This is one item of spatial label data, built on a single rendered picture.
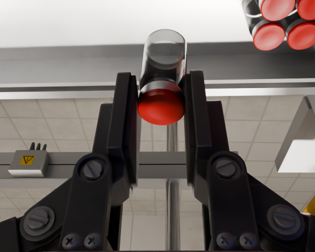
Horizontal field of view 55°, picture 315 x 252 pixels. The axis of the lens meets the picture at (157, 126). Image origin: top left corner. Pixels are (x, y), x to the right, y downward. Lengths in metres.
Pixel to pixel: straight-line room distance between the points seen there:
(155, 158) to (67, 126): 0.80
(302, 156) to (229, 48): 0.21
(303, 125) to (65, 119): 1.52
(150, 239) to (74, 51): 2.49
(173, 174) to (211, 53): 0.86
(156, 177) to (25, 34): 0.88
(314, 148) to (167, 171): 0.76
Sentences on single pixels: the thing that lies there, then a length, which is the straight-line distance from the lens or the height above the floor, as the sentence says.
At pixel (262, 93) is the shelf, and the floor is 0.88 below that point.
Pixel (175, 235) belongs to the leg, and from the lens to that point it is 1.04.
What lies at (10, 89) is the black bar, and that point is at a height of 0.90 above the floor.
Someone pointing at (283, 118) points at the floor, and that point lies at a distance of 1.78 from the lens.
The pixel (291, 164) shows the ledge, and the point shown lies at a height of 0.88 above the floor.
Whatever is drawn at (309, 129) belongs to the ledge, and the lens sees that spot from 0.39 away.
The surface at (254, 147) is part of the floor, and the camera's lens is 1.95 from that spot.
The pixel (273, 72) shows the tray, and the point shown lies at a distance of 0.27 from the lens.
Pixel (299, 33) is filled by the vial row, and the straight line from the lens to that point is 0.23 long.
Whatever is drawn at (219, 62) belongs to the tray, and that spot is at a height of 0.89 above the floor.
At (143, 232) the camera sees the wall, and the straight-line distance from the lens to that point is 2.74.
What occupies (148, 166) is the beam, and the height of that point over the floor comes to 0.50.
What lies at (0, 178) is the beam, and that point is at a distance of 1.28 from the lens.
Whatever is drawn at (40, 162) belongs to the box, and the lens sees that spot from 1.19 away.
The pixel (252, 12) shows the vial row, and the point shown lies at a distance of 0.23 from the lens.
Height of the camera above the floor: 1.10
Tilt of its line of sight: 40 degrees down
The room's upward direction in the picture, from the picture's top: 178 degrees counter-clockwise
